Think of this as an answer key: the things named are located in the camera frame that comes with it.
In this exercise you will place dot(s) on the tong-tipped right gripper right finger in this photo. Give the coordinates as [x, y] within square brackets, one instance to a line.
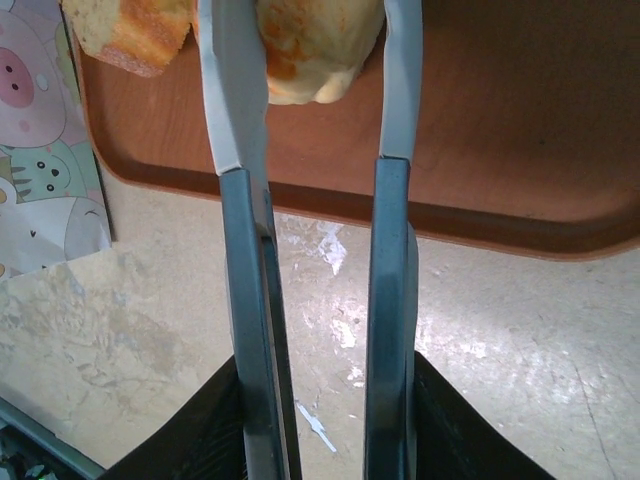
[390, 300]

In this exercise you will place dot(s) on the tong-tipped right gripper left finger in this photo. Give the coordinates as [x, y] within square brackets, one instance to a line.
[250, 300]

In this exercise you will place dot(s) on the pale orange-patched fake bun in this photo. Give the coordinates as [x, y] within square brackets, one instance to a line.
[310, 50]

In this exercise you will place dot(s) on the cartoon animal print paper bag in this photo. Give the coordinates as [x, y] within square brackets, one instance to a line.
[35, 150]

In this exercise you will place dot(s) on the brown-crusted fake bread chunk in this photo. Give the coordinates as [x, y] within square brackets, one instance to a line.
[135, 35]

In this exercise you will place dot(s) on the small white paper scrap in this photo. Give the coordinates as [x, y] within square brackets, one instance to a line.
[315, 425]

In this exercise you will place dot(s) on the brown plastic tray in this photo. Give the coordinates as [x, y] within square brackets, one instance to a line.
[500, 100]

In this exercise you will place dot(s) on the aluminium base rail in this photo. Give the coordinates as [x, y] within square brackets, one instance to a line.
[45, 435]

